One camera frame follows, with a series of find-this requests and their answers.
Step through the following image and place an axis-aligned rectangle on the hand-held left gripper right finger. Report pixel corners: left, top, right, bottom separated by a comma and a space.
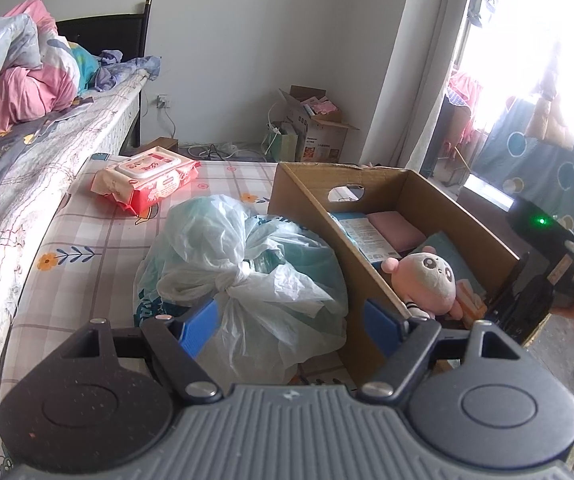
358, 298, 524, 404

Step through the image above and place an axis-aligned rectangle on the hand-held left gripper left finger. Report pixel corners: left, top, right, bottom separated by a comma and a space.
58, 296, 221, 402

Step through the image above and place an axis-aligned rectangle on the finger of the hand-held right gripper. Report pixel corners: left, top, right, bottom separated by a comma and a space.
484, 254, 530, 328
509, 280, 554, 347

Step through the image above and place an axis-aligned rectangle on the pink and white plush toy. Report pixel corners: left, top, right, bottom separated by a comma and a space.
381, 246, 460, 321

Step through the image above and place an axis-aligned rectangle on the white plastic bag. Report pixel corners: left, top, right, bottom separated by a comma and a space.
134, 195, 350, 386

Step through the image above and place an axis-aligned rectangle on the blue and white carton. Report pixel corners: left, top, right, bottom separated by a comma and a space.
328, 212, 403, 263

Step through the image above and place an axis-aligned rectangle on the large cardboard box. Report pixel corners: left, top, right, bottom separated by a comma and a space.
267, 161, 550, 386

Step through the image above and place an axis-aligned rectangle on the blue curtain with circles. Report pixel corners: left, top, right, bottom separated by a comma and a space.
472, 95, 574, 241

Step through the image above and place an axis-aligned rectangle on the pink folded towel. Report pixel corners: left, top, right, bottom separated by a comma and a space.
367, 210, 428, 253

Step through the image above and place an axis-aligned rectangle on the beige hanging garment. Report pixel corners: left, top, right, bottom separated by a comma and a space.
527, 75, 574, 146

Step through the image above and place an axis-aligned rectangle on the red wet wipes pack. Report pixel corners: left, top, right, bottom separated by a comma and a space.
90, 145, 202, 216

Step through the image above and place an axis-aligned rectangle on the red hanging garment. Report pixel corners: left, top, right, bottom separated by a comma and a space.
447, 70, 482, 146

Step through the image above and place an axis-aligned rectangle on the small brown box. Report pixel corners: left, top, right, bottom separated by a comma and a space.
144, 136, 180, 153

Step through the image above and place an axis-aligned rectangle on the printed appliance carton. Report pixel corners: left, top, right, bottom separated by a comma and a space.
278, 85, 360, 163

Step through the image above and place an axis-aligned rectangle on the green paper bag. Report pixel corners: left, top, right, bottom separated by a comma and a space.
266, 122, 300, 162

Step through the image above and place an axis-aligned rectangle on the bed mattress with floral sheet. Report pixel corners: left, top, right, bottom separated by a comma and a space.
0, 67, 150, 461

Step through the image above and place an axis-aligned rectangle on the blue purple cloth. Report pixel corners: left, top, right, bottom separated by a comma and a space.
92, 49, 162, 92

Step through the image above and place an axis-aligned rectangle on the teal pillow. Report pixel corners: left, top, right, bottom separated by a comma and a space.
70, 42, 100, 93

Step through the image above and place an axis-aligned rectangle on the pink and grey quilt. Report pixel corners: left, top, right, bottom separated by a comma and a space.
0, 0, 100, 143

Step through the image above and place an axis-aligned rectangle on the black bed headboard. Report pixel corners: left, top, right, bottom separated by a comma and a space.
56, 0, 152, 156

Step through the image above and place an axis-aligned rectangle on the white power strip cable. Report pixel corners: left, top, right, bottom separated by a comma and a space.
179, 142, 268, 161

